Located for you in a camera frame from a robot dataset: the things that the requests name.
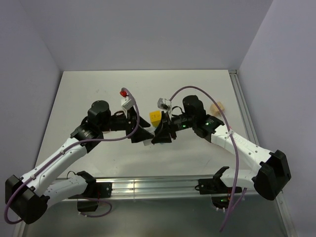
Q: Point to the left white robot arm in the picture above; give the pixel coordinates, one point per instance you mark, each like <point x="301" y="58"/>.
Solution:
<point x="32" y="194"/>

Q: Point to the white charger adapter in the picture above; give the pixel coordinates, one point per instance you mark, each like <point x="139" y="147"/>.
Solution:
<point x="147" y="142"/>

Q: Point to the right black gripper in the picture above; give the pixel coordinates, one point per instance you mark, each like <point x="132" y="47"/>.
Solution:
<point x="162" y="134"/>

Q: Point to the aluminium rail frame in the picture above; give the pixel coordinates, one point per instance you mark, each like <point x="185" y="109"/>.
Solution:
<point x="154" y="185"/>

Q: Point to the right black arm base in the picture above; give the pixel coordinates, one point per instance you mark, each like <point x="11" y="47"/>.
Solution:
<point x="220" y="193"/>

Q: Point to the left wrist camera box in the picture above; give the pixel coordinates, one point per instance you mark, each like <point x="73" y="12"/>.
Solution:
<point x="127" y="101"/>

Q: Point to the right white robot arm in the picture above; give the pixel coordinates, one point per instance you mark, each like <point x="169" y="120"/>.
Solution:
<point x="268" y="171"/>

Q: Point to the yellow cube socket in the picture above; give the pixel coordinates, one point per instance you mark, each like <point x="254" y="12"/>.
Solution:
<point x="155" y="118"/>

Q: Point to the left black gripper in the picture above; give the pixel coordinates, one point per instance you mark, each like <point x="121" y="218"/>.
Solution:
<point x="142" y="134"/>

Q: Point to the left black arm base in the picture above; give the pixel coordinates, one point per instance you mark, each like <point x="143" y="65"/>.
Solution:
<point x="93" y="197"/>

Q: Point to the beige cube socket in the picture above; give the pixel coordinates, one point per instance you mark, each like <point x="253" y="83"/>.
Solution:
<point x="217" y="109"/>

